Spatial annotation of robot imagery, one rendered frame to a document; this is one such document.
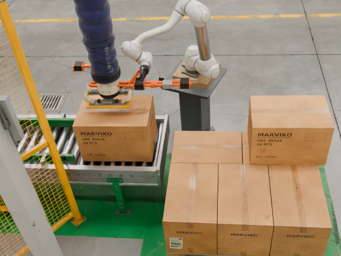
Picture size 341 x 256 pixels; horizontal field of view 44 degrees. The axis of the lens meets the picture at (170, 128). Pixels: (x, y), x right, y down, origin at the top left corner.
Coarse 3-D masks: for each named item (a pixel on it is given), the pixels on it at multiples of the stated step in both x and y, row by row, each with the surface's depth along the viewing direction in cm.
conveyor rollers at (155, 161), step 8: (24, 128) 405; (32, 128) 402; (40, 128) 399; (56, 128) 396; (64, 128) 396; (160, 128) 385; (32, 136) 391; (56, 136) 390; (64, 136) 388; (72, 136) 386; (160, 136) 377; (72, 144) 381; (40, 152) 377; (48, 152) 374; (64, 152) 370
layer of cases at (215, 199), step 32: (192, 160) 353; (224, 160) 350; (192, 192) 327; (224, 192) 325; (256, 192) 322; (288, 192) 320; (320, 192) 318; (192, 224) 307; (224, 224) 303; (256, 224) 301; (288, 224) 299; (320, 224) 297
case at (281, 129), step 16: (256, 96) 346; (272, 96) 345; (288, 96) 343; (304, 96) 342; (320, 96) 340; (256, 112) 331; (272, 112) 330; (288, 112) 328; (304, 112) 327; (320, 112) 325; (256, 128) 318; (272, 128) 317; (288, 128) 316; (304, 128) 314; (320, 128) 313; (256, 144) 329; (272, 144) 328; (288, 144) 326; (304, 144) 325; (320, 144) 324; (256, 160) 341; (272, 160) 339; (288, 160) 338; (304, 160) 336; (320, 160) 335
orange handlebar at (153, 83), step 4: (152, 80) 327; (156, 80) 327; (88, 84) 330; (92, 84) 329; (96, 84) 329; (120, 84) 327; (124, 84) 326; (128, 84) 326; (132, 84) 326; (148, 84) 324; (152, 84) 323; (156, 84) 323; (160, 84) 323; (172, 84) 322; (176, 84) 322
